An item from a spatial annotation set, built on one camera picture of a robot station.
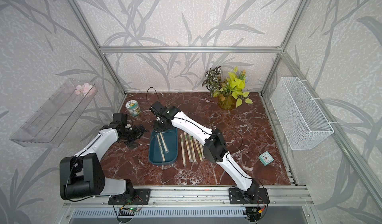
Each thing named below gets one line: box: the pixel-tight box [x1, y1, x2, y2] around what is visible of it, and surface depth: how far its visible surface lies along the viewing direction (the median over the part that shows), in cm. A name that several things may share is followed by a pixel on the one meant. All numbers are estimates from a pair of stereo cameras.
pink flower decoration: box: [74, 82, 96, 98], surface depth 77 cm
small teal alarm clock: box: [258, 150, 275, 167], surface depth 86 cm
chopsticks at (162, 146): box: [156, 131, 170, 160], surface depth 84 cm
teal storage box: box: [148, 127, 179, 166], surface depth 88 cm
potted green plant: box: [201, 65, 254, 111], surface depth 98 cm
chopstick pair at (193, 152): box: [189, 135, 197, 164], surface depth 91 cm
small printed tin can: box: [125, 99, 142, 117], surface depth 105 cm
